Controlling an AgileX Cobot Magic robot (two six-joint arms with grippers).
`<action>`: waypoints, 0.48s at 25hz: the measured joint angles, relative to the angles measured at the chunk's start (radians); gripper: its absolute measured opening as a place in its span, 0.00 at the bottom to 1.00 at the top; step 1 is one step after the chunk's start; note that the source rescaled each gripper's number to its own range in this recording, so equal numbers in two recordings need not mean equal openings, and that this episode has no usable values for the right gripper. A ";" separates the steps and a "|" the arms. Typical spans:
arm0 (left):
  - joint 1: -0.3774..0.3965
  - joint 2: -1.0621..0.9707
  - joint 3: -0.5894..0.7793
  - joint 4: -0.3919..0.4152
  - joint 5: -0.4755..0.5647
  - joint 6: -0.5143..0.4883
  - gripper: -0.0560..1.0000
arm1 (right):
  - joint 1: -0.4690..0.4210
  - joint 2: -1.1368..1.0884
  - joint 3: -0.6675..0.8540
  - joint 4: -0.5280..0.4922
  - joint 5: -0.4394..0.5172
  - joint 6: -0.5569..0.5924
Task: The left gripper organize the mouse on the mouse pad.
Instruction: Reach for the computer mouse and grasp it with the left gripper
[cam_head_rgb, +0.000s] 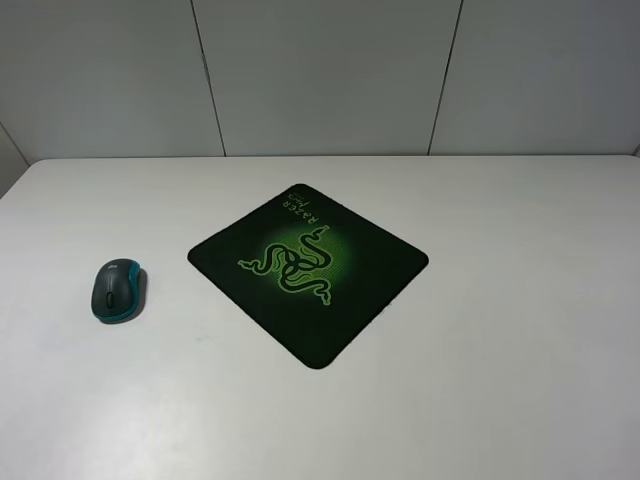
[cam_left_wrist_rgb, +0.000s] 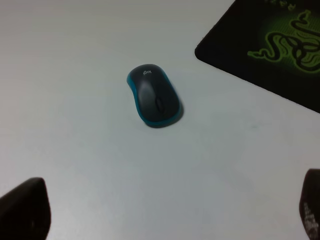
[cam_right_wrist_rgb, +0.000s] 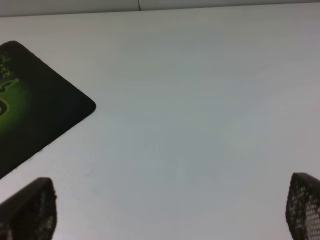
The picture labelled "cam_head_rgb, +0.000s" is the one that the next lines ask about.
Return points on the grey and teal computer mouse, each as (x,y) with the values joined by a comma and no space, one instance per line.
(118,291)

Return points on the black green logo mouse pad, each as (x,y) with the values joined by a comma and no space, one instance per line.
(309,271)

